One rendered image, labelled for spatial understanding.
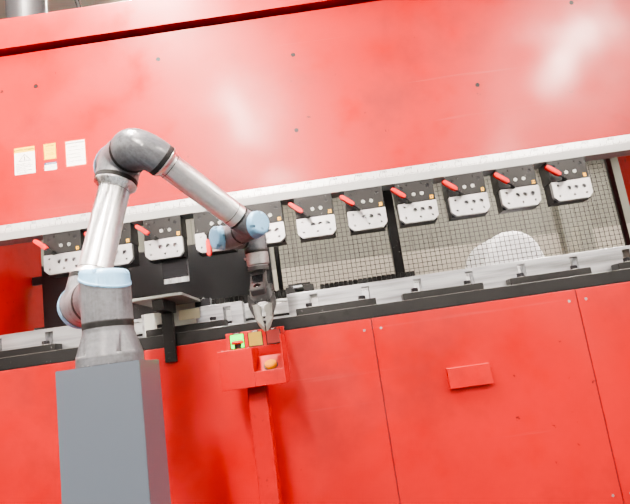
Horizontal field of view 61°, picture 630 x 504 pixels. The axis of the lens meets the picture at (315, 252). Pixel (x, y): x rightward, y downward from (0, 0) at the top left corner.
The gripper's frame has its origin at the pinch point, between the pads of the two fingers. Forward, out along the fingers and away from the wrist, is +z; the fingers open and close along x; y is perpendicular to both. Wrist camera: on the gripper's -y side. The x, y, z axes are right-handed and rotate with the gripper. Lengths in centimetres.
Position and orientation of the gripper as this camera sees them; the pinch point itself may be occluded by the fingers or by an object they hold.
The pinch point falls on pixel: (265, 327)
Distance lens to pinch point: 174.9
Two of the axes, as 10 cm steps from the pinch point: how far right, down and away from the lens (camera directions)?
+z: 1.4, 9.9, -1.0
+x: -9.9, 1.4, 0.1
